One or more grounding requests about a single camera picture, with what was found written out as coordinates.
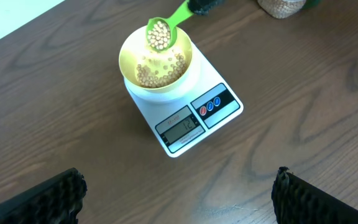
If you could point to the green plastic measuring scoop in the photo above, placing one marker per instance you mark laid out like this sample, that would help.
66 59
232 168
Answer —
161 33

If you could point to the white digital kitchen scale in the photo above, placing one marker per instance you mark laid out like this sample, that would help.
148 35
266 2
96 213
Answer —
183 117

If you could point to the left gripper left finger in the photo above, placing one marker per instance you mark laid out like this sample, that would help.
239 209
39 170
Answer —
56 200

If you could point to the clear container of soybeans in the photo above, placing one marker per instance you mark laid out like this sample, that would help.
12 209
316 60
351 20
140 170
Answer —
281 9

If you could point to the soybeans in yellow bowl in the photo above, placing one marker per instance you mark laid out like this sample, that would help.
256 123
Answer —
157 70

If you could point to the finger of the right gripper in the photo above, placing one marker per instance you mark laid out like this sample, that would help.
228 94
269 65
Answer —
202 7

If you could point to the yellow bowl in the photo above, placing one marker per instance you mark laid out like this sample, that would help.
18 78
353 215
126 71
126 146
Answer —
136 46

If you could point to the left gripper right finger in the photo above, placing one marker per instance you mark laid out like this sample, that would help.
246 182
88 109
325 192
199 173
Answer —
297 202

